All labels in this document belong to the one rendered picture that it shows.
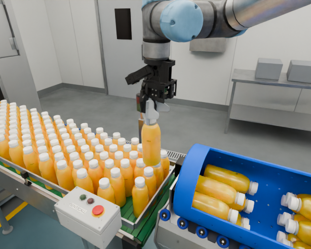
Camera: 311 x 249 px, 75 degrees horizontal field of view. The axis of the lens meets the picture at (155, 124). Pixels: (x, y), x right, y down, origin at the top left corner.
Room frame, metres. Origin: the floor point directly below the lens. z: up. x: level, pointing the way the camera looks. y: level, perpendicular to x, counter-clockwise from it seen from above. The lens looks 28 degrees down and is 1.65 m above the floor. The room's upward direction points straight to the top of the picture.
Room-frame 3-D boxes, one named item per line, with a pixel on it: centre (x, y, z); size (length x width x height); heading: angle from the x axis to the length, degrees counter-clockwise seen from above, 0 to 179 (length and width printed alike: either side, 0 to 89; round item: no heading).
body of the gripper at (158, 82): (0.58, -0.01, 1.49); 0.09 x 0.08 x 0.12; 55
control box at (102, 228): (0.47, 0.23, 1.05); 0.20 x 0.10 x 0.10; 62
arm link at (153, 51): (0.58, 0.00, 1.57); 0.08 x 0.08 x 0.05
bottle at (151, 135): (0.61, 0.02, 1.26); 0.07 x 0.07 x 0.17
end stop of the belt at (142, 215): (0.66, -0.02, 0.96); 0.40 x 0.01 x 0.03; 152
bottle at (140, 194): (0.60, 0.06, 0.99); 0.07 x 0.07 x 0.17
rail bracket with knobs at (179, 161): (0.83, -0.14, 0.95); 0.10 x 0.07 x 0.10; 152
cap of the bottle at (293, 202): (0.44, -0.43, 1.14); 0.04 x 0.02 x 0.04; 152
